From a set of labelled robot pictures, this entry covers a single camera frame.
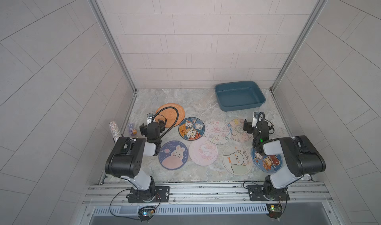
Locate pink tulip flower coaster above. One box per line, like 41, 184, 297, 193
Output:
229, 119, 253, 142

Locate blue bears picnic coaster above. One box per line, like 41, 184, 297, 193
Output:
179, 117, 205, 141

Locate white butterfly floral coaster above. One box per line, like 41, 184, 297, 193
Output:
204, 121, 232, 145

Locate teal plastic storage box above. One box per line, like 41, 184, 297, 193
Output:
215, 81, 266, 112

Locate pink unicorn coaster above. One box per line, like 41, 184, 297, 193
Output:
189, 136, 218, 166

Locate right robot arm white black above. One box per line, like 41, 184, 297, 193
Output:
243, 119, 326, 202

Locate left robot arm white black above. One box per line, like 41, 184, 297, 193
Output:
105, 120, 170, 203

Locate small purple bunny figurine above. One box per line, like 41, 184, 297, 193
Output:
128, 124, 138, 136

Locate orange round coaster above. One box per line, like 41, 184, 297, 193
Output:
154, 103, 186, 128

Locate navy bunny planet coaster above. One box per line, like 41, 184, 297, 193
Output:
158, 140, 189, 170

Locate blue toast bear coaster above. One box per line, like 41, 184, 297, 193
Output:
252, 149, 282, 173

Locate glitter silver cylinder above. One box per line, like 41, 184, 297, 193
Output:
109, 121, 122, 143

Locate cream alpaca coaster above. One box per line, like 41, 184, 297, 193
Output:
222, 146, 253, 176

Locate right controller board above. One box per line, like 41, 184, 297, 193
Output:
266, 204, 283, 219

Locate controller board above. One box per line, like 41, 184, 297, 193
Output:
138, 206, 155, 221
266, 204, 283, 219

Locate left controller board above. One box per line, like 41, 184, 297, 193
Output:
138, 206, 155, 221

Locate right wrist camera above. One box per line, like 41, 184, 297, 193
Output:
252, 112, 259, 127

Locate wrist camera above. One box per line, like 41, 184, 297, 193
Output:
252, 112, 259, 127
147, 113, 153, 124

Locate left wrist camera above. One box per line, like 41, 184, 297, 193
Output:
147, 113, 153, 124

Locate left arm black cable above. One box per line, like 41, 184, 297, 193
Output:
151, 106, 180, 138

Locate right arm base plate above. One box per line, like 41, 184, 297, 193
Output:
247, 184, 290, 202

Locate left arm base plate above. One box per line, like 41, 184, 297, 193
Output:
126, 186, 170, 203

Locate aluminium frame rail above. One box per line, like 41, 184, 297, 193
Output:
80, 181, 334, 218

